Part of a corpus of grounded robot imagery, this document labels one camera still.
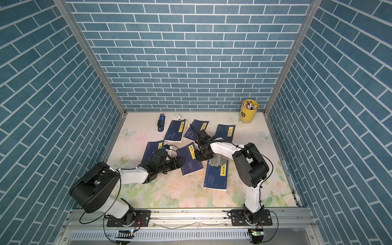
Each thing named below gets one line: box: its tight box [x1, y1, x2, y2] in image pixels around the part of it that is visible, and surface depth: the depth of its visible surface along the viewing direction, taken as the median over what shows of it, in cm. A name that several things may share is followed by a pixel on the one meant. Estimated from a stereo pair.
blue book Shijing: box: [140, 139, 164, 165], surface depth 100 cm
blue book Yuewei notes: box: [183, 119, 210, 142], surface depth 110 cm
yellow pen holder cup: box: [238, 99, 259, 124], surface depth 110 cm
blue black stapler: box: [157, 113, 166, 133], surface depth 111 cm
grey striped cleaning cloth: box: [208, 153, 228, 167], surface depth 91 cm
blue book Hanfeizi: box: [163, 118, 186, 142], surface depth 110 cm
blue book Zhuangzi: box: [215, 124, 236, 142], surface depth 110 cm
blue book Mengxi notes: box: [203, 159, 229, 191], surface depth 88 cm
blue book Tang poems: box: [176, 141, 204, 177], surface depth 93 cm
